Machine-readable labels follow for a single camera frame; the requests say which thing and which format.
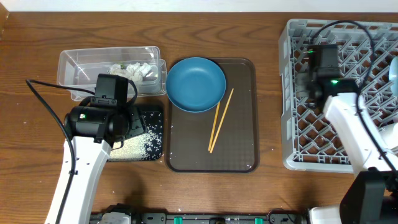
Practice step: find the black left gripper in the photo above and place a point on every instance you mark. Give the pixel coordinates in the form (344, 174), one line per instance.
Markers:
(137, 124)

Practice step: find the pile of white rice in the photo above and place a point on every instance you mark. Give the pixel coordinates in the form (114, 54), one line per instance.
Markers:
(133, 147)

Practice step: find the white tissue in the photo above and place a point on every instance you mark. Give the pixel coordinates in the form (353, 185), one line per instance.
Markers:
(136, 72)

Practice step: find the light blue small bowl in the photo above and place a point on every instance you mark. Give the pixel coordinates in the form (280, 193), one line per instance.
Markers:
(393, 70)

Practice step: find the green cup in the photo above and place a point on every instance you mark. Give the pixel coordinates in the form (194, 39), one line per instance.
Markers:
(390, 136)

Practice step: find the dark blue plate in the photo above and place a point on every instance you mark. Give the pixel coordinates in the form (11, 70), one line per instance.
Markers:
(195, 84)

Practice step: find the wooden chopstick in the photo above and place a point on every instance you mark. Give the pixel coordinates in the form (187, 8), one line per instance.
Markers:
(214, 126)
(217, 133)

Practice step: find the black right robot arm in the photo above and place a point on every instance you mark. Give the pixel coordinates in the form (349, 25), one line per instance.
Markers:
(372, 197)

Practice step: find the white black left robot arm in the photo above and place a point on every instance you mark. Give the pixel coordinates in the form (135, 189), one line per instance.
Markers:
(91, 133)

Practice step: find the grey dishwasher rack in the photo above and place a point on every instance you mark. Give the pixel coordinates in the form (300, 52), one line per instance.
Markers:
(309, 141)

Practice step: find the clear plastic waste bin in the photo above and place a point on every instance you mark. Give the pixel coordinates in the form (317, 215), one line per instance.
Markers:
(80, 68)

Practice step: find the black rectangular tray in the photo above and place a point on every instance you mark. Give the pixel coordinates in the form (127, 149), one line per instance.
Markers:
(155, 124)

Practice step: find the brown serving tray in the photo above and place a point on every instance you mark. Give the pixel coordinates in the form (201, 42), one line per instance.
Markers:
(237, 147)

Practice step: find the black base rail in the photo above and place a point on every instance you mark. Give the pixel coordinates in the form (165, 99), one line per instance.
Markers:
(120, 213)

